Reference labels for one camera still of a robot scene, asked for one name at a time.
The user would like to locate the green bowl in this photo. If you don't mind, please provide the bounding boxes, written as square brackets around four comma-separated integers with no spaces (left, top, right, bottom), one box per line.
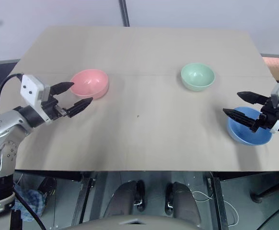
[180,62,215,92]

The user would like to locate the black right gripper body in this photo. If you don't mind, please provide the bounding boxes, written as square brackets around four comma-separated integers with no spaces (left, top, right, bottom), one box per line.
[252,96,279,134]

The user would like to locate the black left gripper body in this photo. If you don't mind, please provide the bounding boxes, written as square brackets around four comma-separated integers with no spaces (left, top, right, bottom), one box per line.
[41,85,68,121]

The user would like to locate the dark left robot foot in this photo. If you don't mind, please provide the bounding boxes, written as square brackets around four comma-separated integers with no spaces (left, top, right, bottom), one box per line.
[103,180,145,218]

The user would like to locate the black chair caster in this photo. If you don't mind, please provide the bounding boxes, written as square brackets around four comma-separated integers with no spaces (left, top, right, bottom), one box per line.
[249,178,279,204]

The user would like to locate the grey robot torso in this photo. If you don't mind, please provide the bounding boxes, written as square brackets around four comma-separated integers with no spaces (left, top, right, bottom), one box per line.
[71,214,209,230]

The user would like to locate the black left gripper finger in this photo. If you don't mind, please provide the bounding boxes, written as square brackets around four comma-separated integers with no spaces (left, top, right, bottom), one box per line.
[62,97,93,118]
[49,81,75,97]

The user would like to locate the white thin cable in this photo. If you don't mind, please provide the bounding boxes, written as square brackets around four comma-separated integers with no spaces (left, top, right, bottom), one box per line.
[192,190,240,227]

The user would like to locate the blue checkered cloth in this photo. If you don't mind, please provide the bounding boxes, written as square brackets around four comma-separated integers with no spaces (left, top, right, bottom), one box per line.
[12,182,46,222]

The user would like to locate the dark robot foot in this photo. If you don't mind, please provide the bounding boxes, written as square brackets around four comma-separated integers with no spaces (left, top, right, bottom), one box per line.
[165,181,201,226]
[103,180,145,218]

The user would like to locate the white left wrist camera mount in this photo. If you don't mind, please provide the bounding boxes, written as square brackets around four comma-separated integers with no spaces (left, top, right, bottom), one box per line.
[20,74,52,123]

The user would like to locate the blue bowl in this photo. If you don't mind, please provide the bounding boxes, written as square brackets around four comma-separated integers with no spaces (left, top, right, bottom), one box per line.
[226,106,274,146]

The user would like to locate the dark vertical wall post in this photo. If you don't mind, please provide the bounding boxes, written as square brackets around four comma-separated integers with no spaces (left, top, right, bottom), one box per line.
[118,0,130,27]

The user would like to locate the black table frame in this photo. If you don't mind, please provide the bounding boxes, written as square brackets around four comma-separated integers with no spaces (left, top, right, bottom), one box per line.
[14,169,279,230]

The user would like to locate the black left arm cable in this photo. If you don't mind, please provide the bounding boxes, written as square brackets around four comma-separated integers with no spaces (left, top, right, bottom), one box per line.
[0,73,23,116]

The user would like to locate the dark right robot foot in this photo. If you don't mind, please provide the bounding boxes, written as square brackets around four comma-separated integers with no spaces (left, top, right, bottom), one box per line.
[165,181,201,226]

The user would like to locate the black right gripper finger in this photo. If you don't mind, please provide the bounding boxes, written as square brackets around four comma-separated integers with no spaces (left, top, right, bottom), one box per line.
[222,108,260,131]
[237,91,269,105]

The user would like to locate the pink bowl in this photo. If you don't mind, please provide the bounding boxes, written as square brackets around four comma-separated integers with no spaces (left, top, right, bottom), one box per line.
[70,69,110,100]

